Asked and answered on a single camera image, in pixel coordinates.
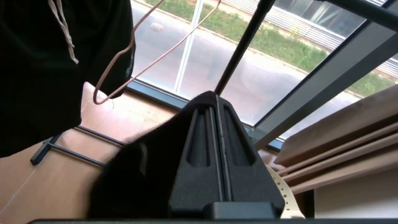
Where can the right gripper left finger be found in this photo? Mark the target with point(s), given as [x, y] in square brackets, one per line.
[199, 180]

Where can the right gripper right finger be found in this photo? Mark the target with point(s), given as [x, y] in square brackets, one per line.
[245, 180]

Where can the black garment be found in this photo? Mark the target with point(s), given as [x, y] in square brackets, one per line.
[140, 174]

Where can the pink clothes hanger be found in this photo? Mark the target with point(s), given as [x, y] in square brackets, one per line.
[107, 70]

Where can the white laundry basket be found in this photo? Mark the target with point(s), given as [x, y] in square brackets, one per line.
[287, 199]

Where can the black clothes rack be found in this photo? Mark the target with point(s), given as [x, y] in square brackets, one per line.
[242, 46]

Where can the brown curtain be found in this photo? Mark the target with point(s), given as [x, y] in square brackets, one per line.
[342, 140]

